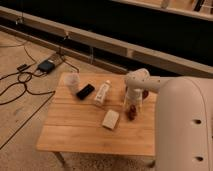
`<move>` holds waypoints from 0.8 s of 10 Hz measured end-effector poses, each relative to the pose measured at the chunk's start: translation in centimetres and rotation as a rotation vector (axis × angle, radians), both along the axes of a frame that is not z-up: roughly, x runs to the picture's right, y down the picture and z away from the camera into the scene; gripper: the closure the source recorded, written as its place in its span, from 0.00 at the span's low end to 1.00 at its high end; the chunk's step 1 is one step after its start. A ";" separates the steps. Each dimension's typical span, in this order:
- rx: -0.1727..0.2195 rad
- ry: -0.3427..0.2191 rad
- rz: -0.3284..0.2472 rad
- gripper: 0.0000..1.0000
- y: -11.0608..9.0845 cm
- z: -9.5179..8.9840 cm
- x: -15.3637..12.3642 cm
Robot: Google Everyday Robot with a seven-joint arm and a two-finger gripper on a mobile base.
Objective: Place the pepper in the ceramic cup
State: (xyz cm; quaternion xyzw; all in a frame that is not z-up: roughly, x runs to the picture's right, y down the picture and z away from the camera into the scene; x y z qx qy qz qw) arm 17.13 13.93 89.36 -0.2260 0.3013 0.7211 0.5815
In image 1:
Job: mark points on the black phone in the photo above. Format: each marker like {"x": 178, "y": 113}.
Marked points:
{"x": 83, "y": 93}

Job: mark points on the small black plug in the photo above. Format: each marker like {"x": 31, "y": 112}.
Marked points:
{"x": 22, "y": 67}

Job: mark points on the dark red bowl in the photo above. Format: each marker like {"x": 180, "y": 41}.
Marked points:
{"x": 145, "y": 94}

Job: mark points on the black power adapter box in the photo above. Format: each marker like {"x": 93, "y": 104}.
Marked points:
{"x": 46, "y": 66}

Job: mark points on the dark red pepper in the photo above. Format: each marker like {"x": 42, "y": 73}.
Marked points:
{"x": 132, "y": 112}

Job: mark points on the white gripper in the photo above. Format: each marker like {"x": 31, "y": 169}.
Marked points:
{"x": 133, "y": 97}

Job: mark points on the white rectangular box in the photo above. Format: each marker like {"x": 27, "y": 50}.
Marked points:
{"x": 110, "y": 119}

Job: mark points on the wooden table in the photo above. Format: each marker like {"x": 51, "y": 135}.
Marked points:
{"x": 75, "y": 125}

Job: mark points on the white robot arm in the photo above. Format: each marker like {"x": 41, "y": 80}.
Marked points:
{"x": 183, "y": 119}

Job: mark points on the white plastic bottle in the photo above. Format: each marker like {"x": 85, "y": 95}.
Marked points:
{"x": 101, "y": 94}

